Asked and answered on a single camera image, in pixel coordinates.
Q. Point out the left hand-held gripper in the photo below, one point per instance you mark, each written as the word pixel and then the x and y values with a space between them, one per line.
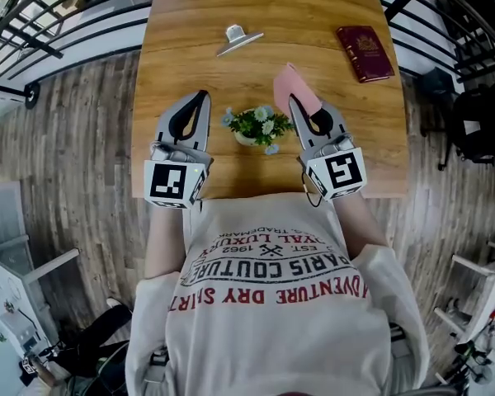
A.
pixel 167 182

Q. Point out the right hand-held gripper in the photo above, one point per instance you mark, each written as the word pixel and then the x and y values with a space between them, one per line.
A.
pixel 342 171

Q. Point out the pink cloth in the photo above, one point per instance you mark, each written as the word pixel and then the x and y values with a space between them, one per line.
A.
pixel 290 83

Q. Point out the potted plant with pale flowers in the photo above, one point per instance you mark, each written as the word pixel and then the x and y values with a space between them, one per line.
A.
pixel 257 128

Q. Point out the person's left forearm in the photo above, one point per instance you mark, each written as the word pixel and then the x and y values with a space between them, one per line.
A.
pixel 165 246

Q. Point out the person's right forearm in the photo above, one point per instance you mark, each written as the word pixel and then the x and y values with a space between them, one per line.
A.
pixel 361 229

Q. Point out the dark red book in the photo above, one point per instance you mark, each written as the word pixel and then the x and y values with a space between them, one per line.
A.
pixel 365 54

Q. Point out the silver metal clip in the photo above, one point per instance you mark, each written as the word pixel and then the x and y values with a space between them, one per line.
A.
pixel 237 39

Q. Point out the black round caster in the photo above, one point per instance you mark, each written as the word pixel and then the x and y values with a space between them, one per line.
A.
pixel 32 95

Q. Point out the black office chair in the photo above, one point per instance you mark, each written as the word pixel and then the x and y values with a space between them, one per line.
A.
pixel 478 126

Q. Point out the glass partition panel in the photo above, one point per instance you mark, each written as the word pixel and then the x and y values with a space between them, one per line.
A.
pixel 2 217

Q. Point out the person in white t-shirt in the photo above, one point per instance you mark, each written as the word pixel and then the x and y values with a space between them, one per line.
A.
pixel 272 336

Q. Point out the white desk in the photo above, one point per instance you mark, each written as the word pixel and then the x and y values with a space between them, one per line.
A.
pixel 0 357

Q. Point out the white table frame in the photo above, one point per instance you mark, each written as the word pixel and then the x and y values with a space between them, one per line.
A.
pixel 472 266

